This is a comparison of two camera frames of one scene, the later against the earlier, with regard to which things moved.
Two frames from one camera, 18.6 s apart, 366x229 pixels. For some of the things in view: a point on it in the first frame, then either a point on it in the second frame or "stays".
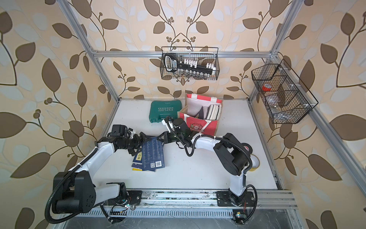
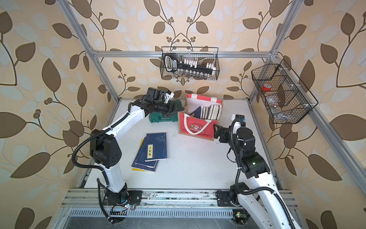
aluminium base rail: x=198 y=203 stays
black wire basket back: x=190 y=63 stays
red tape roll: x=266 y=87 stays
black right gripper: x=167 y=137 → x=227 y=132
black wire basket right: x=287 y=99 stays
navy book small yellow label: x=137 y=162 → x=197 y=112
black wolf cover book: x=212 y=117 stays
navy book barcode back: x=153 y=155 → x=202 y=112
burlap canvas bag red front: x=201 y=114 stays
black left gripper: x=137 y=142 → x=173 y=109
